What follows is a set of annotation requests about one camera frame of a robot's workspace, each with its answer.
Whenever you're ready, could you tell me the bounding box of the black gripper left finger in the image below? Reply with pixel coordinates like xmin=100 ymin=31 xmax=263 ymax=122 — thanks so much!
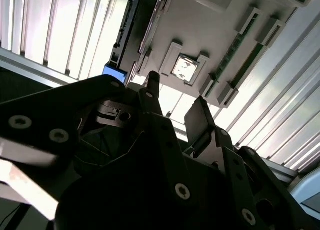
xmin=0 ymin=71 xmax=196 ymax=221

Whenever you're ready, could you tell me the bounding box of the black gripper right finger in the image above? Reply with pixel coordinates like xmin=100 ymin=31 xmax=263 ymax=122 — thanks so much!
xmin=184 ymin=96 xmax=320 ymax=230

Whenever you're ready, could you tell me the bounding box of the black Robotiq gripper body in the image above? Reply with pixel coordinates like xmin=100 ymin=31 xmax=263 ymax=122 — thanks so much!
xmin=53 ymin=101 xmax=241 ymax=230

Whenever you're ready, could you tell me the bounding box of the hard disk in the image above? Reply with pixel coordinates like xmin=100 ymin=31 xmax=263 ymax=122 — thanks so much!
xmin=102 ymin=0 xmax=168 ymax=83

